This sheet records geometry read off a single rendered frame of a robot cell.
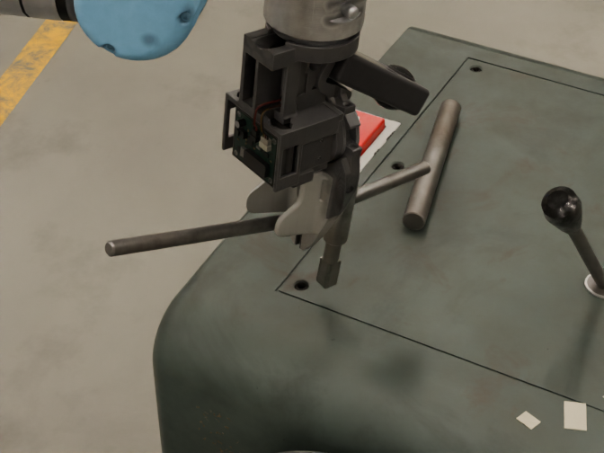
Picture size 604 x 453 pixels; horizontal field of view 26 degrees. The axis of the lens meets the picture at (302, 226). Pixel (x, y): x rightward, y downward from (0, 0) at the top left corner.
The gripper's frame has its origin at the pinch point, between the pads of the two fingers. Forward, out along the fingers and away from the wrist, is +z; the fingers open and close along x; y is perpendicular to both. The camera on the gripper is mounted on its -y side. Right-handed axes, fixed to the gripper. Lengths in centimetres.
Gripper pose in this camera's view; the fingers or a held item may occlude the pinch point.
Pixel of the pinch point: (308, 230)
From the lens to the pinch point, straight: 110.5
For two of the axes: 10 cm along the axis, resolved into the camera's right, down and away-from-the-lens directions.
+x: 6.2, 5.1, -6.0
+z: -1.0, 8.0, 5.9
